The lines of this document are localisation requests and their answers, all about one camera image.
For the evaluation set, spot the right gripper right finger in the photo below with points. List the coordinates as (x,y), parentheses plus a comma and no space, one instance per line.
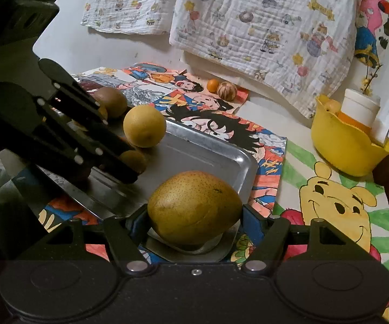
(273,235)

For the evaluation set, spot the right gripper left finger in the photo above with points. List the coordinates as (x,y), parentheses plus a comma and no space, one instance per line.
(69,241)

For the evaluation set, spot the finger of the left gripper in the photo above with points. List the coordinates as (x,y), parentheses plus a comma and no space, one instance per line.
(74,138)
(69,84)

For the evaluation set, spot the dark brown oval fruit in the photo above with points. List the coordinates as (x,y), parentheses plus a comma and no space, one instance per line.
(113,100)

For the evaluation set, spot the tan brown round fruit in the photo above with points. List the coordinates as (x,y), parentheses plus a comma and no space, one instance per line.
(135,160)

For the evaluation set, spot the yellow round pear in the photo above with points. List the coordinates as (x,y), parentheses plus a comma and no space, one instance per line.
(144,126)

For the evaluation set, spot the green-yellow pear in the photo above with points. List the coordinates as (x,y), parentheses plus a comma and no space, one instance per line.
(193,207)

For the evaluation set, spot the small orange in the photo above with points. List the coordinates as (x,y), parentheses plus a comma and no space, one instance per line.
(213,85)

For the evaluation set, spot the striped brown round fruit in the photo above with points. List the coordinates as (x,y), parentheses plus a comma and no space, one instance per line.
(227,91)

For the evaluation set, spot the small orange tangerine front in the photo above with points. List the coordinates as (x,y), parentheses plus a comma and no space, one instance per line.
(103,111)

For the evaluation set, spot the silver metal tray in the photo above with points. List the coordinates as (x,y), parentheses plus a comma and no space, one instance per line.
(181,149)

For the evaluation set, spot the left white printed muslin cloth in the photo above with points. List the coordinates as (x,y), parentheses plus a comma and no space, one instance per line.
(143,17)

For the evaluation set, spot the white printed muslin cloth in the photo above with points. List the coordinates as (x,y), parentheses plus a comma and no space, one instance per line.
(299,48)
(143,17)

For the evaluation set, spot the yellow plastic basket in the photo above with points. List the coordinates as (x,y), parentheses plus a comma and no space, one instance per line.
(343,145)

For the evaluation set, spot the colourful anime comic mat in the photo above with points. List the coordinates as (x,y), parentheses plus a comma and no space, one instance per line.
(189,109)

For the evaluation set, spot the right white printed muslin cloth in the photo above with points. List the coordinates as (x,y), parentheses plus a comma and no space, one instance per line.
(299,48)

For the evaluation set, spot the colourful cartoon wall hanging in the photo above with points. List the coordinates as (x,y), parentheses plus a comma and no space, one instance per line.
(372,31)

